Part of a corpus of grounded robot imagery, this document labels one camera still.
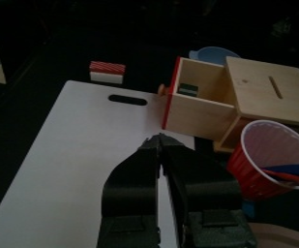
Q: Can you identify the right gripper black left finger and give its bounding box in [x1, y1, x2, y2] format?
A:
[96, 134, 162, 248]

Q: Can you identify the white plastic cutting board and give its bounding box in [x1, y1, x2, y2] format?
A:
[0, 79, 196, 248]

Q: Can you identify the pink plastic tray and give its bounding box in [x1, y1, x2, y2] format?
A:
[246, 222, 299, 248]

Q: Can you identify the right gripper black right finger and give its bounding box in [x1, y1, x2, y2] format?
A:
[156, 133, 259, 248]

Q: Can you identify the red white striped block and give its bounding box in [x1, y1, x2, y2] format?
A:
[88, 60, 127, 85]

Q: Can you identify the dark green block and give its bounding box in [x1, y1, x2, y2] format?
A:
[176, 82, 199, 97]

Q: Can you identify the red plastic utensil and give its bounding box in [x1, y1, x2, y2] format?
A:
[263, 169, 299, 188]

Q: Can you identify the light blue bowl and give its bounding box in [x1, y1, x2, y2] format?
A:
[188, 46, 242, 67]

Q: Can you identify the blue plastic utensil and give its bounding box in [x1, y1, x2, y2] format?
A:
[260, 164, 299, 182]

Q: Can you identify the wooden drawer with red front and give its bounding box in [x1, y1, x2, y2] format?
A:
[156, 56, 239, 141]

